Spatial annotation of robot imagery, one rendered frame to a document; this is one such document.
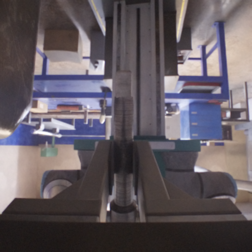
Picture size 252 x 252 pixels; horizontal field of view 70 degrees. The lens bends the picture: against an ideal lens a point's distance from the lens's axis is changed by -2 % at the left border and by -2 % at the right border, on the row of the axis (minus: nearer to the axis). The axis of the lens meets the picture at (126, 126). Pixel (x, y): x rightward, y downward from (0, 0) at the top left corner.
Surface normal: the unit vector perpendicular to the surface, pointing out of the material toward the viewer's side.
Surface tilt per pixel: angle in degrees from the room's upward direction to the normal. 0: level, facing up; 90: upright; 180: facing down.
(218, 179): 132
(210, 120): 90
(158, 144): 90
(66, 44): 90
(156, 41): 90
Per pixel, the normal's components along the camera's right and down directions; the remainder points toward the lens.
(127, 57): -0.16, -0.11
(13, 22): 1.00, 0.01
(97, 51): 0.22, -0.11
